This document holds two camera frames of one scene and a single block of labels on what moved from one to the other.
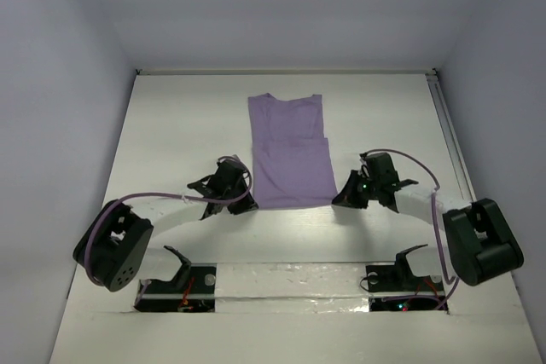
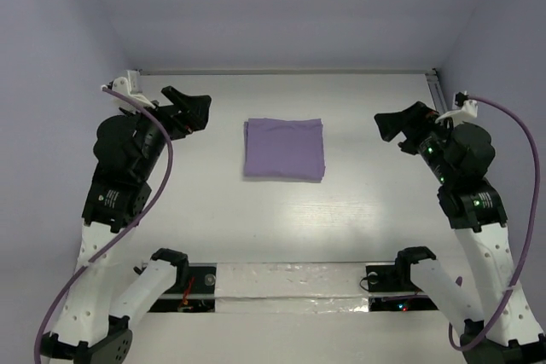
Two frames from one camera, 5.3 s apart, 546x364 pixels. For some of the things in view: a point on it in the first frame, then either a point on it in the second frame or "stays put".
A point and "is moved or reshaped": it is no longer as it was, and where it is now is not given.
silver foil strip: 299,287 stays put
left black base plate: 192,290 stays put
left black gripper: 246,205 -> 193,117
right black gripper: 352,190 -> 410,130
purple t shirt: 292,159 is moved or reshaped
